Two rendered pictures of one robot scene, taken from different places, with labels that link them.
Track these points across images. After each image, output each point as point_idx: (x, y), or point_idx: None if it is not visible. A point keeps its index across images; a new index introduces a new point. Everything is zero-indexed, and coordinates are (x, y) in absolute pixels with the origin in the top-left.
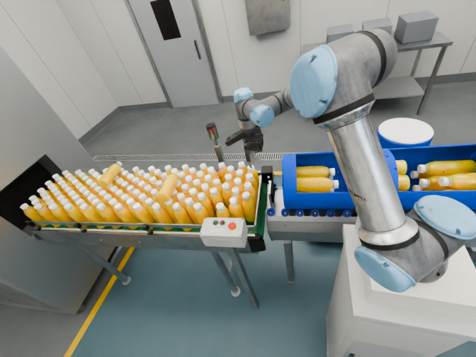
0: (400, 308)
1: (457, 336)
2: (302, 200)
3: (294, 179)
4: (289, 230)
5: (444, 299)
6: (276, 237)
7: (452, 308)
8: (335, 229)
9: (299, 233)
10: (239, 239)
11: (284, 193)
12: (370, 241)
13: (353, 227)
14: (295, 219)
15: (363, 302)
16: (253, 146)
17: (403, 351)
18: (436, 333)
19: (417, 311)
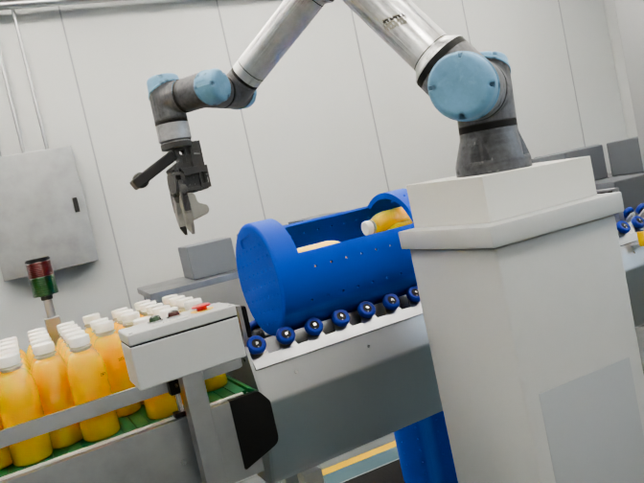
0: (529, 213)
1: (598, 209)
2: (311, 265)
3: (283, 232)
4: (309, 383)
5: (549, 163)
6: (283, 455)
7: (565, 178)
8: (390, 346)
9: (333, 388)
10: (231, 318)
11: (275, 257)
12: (433, 52)
13: (413, 228)
14: (311, 346)
15: (489, 223)
16: (191, 181)
17: (609, 377)
18: (582, 218)
19: (546, 208)
